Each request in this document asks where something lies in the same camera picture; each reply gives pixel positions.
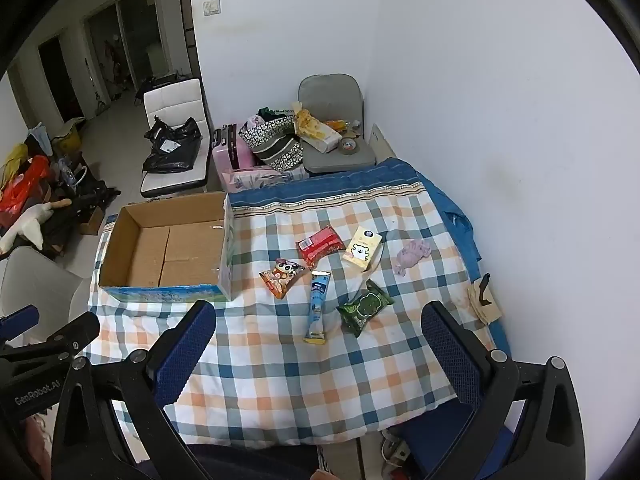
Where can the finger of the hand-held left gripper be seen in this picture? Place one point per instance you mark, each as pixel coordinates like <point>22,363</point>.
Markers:
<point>75,332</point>
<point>20,319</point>

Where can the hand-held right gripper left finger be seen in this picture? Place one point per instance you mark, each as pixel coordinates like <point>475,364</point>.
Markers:
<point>182,355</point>

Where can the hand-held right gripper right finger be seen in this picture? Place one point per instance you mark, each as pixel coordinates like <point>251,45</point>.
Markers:
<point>450,352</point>

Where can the pale grey chair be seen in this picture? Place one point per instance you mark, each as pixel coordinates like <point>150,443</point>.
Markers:
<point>35,285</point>

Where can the green wipes packet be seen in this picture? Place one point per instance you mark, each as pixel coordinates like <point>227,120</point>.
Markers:
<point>365,307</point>

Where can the white toy goose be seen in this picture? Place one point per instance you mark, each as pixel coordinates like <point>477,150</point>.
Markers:
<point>32,220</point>

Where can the open cardboard box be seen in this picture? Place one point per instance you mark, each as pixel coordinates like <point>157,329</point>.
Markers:
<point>170,255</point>

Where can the pink crumpled cloth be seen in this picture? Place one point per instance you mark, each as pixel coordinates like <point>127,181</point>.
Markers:
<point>412,255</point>

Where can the white power strip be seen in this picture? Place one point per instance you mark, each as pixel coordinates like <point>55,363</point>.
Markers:
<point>395,450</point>

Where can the plaid blanket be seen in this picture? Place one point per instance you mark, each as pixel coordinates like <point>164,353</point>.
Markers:
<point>300,385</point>

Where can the cartoon print snack packet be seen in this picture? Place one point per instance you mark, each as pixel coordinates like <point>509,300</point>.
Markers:
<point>281,277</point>

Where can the person's dark clothing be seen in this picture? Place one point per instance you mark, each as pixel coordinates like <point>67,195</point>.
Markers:
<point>250,462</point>

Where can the red plastic bag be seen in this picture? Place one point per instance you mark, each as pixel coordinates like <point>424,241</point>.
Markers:
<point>22,190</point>

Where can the black tripod stand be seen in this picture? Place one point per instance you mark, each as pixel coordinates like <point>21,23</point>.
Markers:
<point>85,202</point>

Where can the cream tissue pack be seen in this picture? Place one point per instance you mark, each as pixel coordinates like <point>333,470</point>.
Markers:
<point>362,250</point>

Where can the long blue sachet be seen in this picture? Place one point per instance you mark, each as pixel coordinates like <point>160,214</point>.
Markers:
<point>316,305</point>

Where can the red snack packet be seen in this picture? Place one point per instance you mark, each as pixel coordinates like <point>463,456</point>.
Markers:
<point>320,245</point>

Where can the pink floral tissue pack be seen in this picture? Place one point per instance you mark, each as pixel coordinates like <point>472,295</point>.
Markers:
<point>260,178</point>

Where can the black plastic bag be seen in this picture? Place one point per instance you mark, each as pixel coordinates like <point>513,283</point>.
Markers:
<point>170,147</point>

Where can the pink suitcase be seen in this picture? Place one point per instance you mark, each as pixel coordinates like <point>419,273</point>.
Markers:
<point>232,152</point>

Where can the white folded panel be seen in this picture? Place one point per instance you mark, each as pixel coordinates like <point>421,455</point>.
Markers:
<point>382,142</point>

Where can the grey cushioned chair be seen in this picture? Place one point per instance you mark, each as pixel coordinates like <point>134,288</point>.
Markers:
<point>335,160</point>

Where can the patterned tote bag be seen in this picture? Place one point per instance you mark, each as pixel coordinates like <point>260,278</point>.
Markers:
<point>272,145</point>

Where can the tape roll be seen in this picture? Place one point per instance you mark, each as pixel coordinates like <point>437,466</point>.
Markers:
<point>347,145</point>

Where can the white leather chair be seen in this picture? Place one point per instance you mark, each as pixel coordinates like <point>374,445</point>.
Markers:
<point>175,100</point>

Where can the yellow snack bag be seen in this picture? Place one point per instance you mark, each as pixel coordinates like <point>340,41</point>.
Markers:
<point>315,132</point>

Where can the wall switch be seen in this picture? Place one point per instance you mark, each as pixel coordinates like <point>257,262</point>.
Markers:
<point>212,7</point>

